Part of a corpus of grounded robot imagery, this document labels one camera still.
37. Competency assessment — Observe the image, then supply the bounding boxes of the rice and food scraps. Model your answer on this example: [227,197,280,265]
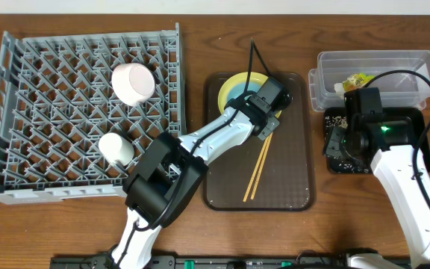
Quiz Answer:
[324,115,371,174]

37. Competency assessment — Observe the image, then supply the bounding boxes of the dark brown serving tray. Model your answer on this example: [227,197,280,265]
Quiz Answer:
[202,72,316,211]

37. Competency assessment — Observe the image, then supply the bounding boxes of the green snack wrapper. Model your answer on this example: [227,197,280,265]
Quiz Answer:
[342,73,375,92]

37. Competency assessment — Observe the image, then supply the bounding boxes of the wooden chopstick right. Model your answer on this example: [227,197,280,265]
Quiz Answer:
[250,134,272,200]

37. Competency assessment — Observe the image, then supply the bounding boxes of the light blue bowl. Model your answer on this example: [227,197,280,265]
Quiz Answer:
[227,81,261,102]

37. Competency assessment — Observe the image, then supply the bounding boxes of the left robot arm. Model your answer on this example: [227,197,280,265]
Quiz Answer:
[105,76,292,268]

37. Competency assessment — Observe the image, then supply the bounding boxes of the white cup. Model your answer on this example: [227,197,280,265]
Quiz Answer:
[98,132,134,166]

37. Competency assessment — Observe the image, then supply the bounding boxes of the pink bowl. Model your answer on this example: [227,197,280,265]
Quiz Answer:
[111,63,156,106]

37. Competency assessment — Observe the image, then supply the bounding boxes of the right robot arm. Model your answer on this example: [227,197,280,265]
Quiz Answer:
[323,87,430,268]

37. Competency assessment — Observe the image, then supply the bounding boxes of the white tissue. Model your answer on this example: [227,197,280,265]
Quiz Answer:
[334,83,346,98]

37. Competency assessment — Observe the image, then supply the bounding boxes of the wooden chopstick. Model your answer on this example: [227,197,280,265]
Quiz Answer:
[243,140,266,202]
[250,134,272,200]

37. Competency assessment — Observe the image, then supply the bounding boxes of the grey dishwasher rack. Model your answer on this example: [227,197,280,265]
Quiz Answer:
[0,28,187,205]

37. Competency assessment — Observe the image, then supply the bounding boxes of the yellow plate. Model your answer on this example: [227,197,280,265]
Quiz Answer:
[217,72,268,123]

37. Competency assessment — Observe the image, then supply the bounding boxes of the wooden chopstick left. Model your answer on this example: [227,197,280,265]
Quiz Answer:
[243,140,266,202]

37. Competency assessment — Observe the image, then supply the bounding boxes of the black waste tray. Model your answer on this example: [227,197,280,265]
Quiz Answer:
[323,107,430,174]

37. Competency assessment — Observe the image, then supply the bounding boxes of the clear plastic bin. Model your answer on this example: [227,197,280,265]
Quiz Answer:
[308,49,430,112]

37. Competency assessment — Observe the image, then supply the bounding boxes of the black rail at table edge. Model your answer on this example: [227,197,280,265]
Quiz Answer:
[49,254,347,269]

